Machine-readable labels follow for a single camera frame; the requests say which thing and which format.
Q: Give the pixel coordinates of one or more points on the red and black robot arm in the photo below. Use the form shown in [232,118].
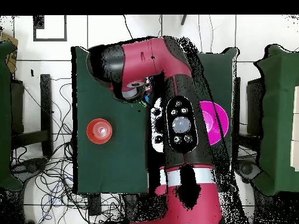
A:
[149,58]

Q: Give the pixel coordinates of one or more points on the orange plastic bowl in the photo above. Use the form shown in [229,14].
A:
[93,130]

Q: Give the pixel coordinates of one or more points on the short black rod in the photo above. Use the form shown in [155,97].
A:
[183,19]

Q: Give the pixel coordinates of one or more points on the large pink plastic bowl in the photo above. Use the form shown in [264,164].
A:
[222,119]

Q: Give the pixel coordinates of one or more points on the dark green table cloth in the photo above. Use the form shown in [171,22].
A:
[105,163]

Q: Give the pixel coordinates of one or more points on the black metal stand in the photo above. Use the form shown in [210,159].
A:
[45,105]
[237,105]

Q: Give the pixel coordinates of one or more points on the black box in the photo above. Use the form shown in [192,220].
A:
[254,105]

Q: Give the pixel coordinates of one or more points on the green-clothed side table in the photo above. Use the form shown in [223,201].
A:
[4,116]
[280,116]

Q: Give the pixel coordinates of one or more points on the cardboard box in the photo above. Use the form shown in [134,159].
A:
[12,63]

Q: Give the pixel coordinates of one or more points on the black square floor frame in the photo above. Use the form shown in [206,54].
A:
[50,40]

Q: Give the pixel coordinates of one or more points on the black pedestal leg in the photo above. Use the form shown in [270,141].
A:
[247,169]
[32,166]

